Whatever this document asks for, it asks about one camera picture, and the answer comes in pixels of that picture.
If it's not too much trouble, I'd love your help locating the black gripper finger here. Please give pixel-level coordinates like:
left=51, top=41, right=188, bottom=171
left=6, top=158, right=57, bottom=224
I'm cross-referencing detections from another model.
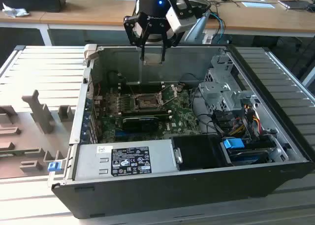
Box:
left=159, top=22, right=184, bottom=64
left=124, top=15, right=151, bottom=61

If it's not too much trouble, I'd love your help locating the silver square CPU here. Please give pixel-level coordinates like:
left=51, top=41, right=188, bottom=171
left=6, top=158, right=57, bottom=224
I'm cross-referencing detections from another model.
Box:
left=144, top=54, right=163, bottom=65

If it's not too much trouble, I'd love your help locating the metal socket cover frame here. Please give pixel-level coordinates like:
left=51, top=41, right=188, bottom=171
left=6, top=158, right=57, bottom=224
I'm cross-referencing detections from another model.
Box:
left=158, top=85, right=179, bottom=105

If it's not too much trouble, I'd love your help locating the black RAM slot bank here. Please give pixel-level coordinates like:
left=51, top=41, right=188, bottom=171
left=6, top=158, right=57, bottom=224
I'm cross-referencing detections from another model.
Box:
left=117, top=108, right=171, bottom=119
left=125, top=83, right=164, bottom=94

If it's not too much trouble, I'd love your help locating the CPU socket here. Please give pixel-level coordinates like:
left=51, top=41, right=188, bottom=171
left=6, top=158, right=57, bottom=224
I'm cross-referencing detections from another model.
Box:
left=132, top=93, right=162, bottom=110

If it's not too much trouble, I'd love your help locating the wooden desk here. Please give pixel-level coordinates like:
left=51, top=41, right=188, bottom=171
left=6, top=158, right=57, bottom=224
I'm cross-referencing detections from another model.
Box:
left=0, top=0, right=315, bottom=37

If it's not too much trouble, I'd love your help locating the beige case latch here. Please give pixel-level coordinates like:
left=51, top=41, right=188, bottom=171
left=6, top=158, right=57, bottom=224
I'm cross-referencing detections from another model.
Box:
left=83, top=44, right=98, bottom=62

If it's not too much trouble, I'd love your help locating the silver metal disk bay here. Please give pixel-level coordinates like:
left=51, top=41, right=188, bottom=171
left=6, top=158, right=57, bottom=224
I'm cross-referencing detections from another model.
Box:
left=198, top=55, right=261, bottom=112

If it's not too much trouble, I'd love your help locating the green motherboard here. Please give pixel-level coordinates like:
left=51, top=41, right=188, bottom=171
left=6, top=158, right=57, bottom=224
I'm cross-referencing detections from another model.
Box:
left=97, top=86, right=202, bottom=143

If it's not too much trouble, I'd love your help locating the black graphics card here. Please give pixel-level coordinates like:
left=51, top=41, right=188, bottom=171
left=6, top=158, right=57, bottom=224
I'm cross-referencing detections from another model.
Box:
left=122, top=115, right=159, bottom=133

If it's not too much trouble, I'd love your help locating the white flat desk plate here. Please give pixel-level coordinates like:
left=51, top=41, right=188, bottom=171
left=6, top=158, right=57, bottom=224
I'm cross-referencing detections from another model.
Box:
left=241, top=1, right=278, bottom=9

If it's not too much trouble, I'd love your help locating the blue disk carrier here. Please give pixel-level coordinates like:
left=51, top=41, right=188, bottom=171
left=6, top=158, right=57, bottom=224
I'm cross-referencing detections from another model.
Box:
left=222, top=138, right=270, bottom=166

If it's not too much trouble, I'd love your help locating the crumpled white paper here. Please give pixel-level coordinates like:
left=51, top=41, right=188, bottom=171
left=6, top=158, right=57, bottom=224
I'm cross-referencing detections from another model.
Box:
left=1, top=2, right=30, bottom=18

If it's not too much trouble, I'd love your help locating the grey tablet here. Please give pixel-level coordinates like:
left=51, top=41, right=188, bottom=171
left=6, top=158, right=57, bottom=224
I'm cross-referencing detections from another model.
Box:
left=278, top=0, right=311, bottom=10

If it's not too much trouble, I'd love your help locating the grey power supply unit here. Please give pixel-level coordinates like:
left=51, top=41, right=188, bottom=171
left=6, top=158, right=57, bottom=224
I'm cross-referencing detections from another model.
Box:
left=73, top=139, right=178, bottom=181

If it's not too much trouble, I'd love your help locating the brown parts rack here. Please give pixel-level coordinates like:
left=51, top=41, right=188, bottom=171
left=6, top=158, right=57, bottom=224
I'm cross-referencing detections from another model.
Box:
left=0, top=89, right=76, bottom=180

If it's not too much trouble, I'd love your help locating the small blue clip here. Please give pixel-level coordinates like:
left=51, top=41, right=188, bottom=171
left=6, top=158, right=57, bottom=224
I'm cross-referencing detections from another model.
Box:
left=48, top=162, right=62, bottom=173

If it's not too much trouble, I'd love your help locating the black open PC case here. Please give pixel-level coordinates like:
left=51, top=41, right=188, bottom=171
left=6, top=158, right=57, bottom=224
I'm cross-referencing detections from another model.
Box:
left=48, top=44, right=315, bottom=220

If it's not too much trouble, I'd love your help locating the green RAM stick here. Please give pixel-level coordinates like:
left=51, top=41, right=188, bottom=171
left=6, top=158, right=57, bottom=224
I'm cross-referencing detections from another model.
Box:
left=0, top=148, right=41, bottom=158

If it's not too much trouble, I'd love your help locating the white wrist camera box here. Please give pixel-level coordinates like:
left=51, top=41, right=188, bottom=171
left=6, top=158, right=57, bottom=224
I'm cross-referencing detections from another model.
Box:
left=165, top=0, right=197, bottom=34

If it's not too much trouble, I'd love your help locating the yellow and red wire bundle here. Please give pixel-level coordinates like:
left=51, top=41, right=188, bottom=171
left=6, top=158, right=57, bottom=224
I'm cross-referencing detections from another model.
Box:
left=228, top=105, right=262, bottom=137

